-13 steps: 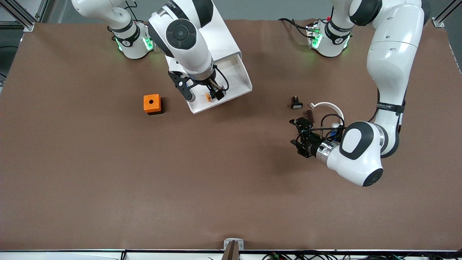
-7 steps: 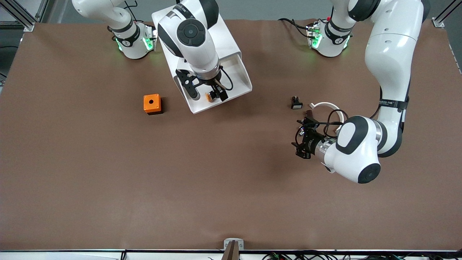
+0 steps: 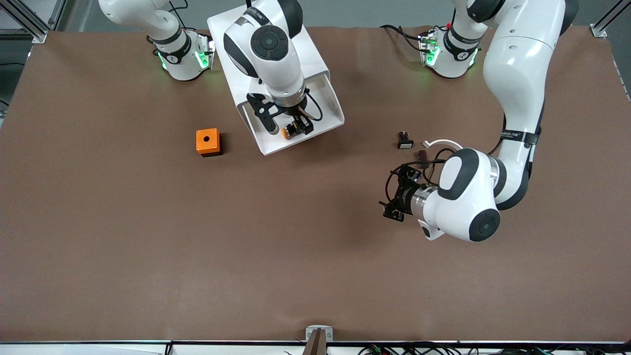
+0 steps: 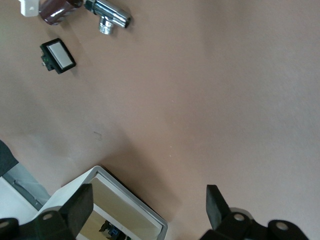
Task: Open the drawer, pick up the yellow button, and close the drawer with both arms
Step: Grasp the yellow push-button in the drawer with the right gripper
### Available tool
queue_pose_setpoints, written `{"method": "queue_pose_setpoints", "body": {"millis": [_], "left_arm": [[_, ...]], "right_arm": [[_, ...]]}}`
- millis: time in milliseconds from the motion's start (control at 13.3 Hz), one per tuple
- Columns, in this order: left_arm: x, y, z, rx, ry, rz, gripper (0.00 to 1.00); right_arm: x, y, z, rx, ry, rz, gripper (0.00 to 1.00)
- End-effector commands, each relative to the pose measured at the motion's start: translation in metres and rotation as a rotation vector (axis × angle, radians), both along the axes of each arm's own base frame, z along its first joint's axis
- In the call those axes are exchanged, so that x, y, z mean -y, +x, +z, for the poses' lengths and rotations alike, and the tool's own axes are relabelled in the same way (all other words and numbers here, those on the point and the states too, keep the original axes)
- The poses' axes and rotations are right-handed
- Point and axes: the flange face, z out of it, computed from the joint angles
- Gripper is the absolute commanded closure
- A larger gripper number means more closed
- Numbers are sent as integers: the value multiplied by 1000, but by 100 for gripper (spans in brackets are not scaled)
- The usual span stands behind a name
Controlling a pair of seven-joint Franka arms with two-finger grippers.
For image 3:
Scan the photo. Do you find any orange push button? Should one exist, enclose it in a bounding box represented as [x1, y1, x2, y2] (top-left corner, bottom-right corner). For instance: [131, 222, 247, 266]
[281, 118, 314, 142]

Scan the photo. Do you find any white plastic drawer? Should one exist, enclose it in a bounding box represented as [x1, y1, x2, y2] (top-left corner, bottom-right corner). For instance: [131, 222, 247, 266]
[238, 69, 346, 157]

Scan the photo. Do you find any orange button box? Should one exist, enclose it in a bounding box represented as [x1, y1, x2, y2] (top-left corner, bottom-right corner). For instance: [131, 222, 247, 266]
[196, 128, 223, 158]

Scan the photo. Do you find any white drawer cabinet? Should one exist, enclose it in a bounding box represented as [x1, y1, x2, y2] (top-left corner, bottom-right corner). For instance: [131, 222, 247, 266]
[207, 0, 330, 124]

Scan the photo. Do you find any brown table mat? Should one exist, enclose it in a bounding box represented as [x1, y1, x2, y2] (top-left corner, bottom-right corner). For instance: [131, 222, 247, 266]
[0, 25, 631, 343]

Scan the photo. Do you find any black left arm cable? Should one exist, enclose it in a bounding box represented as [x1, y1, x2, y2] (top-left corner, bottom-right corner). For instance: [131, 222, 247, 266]
[386, 147, 461, 205]

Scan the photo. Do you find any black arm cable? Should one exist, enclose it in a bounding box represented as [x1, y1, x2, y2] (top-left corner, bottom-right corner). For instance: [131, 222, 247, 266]
[301, 88, 324, 122]
[386, 147, 461, 205]

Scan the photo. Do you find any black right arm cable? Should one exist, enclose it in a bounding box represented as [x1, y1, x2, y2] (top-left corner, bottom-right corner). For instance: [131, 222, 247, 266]
[301, 88, 324, 122]

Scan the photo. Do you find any white curved plastic bracket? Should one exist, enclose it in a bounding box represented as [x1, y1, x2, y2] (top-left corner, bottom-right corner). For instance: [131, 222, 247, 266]
[422, 139, 465, 151]

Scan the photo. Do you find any black base cable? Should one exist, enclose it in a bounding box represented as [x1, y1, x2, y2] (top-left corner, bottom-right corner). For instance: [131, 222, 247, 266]
[170, 0, 198, 31]
[380, 24, 425, 52]

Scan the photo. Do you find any black cable bundle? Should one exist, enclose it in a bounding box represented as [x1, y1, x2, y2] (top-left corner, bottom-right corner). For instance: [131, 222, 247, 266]
[359, 343, 631, 355]

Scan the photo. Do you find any aluminium frame profile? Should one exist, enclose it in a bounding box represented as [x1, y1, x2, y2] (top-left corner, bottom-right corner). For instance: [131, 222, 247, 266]
[0, 0, 67, 44]
[590, 0, 631, 38]

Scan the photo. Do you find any white table edge rail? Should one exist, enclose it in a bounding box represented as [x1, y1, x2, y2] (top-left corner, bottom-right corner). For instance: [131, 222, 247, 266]
[0, 340, 631, 355]

